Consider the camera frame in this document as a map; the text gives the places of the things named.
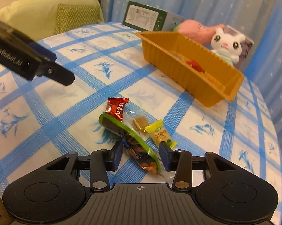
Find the blue star curtain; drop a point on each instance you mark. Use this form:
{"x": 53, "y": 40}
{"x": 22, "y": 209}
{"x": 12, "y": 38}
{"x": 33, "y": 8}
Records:
{"x": 261, "y": 20}

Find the clear brown candy packet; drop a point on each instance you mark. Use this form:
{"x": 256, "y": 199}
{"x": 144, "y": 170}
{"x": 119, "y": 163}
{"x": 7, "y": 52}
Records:
{"x": 138, "y": 121}

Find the clear grey snack packet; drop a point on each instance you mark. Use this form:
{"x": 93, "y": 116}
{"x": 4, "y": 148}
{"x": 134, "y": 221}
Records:
{"x": 180, "y": 57}

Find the green carton box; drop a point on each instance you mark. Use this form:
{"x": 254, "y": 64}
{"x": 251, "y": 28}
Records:
{"x": 145, "y": 18}

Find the large red pillow snack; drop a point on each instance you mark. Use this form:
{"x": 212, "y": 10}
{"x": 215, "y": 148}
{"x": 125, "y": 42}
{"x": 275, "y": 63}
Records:
{"x": 195, "y": 66}

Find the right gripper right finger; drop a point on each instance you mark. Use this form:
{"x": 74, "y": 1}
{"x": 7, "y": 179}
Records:
{"x": 179, "y": 161}

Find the pink plush toy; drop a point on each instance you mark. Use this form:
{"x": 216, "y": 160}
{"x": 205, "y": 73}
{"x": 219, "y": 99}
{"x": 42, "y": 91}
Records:
{"x": 197, "y": 32}

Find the blue checked tablecloth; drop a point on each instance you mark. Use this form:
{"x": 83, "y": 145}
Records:
{"x": 41, "y": 120}

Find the white purple box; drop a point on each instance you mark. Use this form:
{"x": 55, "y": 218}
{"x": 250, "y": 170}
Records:
{"x": 246, "y": 46}

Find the green chevron cushion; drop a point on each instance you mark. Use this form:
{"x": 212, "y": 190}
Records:
{"x": 74, "y": 16}

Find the yellow candy packet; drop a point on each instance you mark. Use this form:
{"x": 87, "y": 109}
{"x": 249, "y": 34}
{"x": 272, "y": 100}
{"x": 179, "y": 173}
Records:
{"x": 159, "y": 133}

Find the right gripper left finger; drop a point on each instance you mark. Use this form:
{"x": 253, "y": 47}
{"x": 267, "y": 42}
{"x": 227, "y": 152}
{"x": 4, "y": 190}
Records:
{"x": 102, "y": 161}

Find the white bunny plush toy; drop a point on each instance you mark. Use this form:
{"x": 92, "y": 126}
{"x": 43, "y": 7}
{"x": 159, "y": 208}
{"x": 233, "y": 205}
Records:
{"x": 226, "y": 46}

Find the orange plastic tray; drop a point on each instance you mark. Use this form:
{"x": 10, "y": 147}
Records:
{"x": 157, "y": 49}

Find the green black snack bag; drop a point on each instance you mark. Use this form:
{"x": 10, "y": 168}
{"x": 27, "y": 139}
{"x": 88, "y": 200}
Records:
{"x": 134, "y": 144}

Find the dark red snack packet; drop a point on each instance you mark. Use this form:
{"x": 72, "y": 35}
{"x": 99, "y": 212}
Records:
{"x": 115, "y": 107}

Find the light green sofa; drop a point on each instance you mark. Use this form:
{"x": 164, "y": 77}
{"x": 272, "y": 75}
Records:
{"x": 37, "y": 18}

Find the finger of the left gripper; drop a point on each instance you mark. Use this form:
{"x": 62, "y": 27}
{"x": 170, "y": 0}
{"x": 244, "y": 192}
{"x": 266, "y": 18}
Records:
{"x": 43, "y": 51}
{"x": 55, "y": 72}

